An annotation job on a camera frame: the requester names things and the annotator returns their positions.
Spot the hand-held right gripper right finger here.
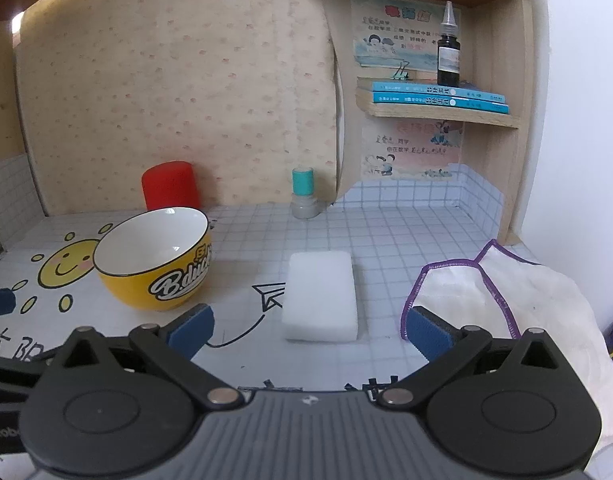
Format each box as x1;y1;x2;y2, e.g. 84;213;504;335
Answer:
373;305;582;408

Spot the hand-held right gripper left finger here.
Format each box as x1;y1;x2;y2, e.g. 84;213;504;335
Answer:
36;304;244;408

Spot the yellow ceramic bowl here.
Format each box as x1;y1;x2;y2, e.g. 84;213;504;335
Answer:
94;206;214;312

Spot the white sponge block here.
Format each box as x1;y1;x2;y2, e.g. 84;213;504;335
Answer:
281;251;361;345

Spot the white cloth purple trim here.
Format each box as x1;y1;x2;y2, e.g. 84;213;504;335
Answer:
400;240;613;461

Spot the red cylindrical cup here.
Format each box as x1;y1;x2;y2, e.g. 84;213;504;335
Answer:
141;161;202;212

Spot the cartoon award poster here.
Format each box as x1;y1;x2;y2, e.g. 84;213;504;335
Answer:
351;0;463;73
361;120;465;182

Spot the teal capped small bottle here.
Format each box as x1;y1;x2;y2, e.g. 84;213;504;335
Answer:
290;165;321;220

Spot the blue book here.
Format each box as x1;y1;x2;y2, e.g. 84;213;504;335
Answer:
373;91;509;115
372;81;507;103

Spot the black ink bottle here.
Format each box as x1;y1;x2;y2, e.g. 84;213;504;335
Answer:
437;1;462;87

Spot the wooden wall shelf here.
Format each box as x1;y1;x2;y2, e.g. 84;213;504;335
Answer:
351;0;535;247

